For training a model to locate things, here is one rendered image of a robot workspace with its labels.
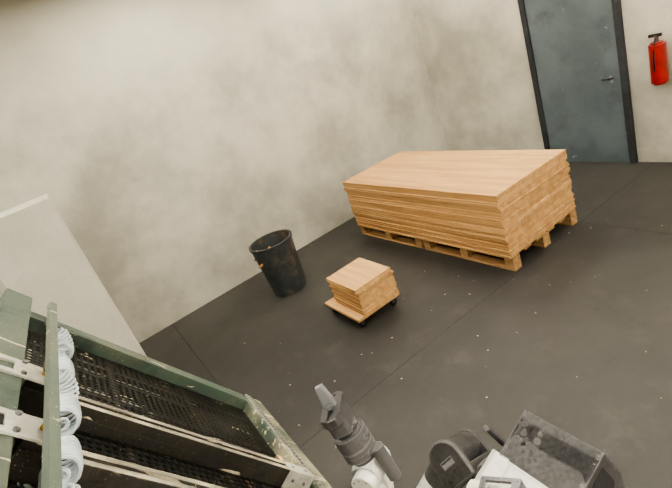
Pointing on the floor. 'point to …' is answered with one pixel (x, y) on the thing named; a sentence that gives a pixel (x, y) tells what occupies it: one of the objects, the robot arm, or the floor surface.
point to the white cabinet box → (57, 272)
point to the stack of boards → (466, 201)
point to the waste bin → (279, 262)
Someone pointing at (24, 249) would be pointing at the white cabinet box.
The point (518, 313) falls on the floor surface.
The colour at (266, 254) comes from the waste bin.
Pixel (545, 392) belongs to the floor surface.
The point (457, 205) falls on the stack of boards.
